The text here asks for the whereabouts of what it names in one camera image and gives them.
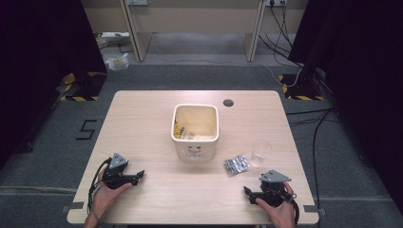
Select clear plastic bag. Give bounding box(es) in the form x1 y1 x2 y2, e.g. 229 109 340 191
105 52 130 71

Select clear plastic packet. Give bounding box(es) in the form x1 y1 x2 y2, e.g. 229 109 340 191
223 153 252 177

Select hazard striped stand base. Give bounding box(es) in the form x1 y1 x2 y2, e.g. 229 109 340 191
59 71 108 103
278 72 326 102

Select black curtain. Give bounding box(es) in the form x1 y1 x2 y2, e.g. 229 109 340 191
287 0 403 219
0 0 108 165

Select black wall cables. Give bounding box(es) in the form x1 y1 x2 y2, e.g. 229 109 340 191
258 1 304 69

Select clear plastic cup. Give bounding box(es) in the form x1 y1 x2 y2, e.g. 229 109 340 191
249 140 273 169

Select light wooden desk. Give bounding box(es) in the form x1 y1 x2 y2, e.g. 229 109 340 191
80 0 309 63

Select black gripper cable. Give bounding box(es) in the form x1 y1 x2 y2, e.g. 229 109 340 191
283 191 300 226
86 157 112 217

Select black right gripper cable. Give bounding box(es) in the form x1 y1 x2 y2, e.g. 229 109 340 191
283 191 300 226

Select crumpled clear plastic wrap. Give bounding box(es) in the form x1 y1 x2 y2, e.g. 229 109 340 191
180 127 214 142

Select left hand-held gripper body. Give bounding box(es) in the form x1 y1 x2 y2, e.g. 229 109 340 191
102 152 134 191

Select grey tape strip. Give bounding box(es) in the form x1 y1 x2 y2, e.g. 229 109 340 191
61 201 86 214
302 204 327 217

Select person's right hand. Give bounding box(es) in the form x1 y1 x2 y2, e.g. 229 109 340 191
255 181 297 228

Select person's left hand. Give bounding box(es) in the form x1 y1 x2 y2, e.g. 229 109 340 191
89 168 133 223

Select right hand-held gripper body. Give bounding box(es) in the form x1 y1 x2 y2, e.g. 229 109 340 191
253 169 293 209

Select white power strip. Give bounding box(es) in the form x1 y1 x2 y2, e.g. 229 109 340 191
100 30 131 40

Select black floor cables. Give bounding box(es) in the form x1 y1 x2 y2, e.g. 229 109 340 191
285 106 341 228

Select white square bin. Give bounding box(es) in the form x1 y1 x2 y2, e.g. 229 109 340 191
170 103 221 163

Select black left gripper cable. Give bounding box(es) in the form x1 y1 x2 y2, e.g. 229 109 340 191
86 157 112 217

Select yellow and black wrapper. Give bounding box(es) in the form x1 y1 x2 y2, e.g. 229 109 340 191
173 122 186 140

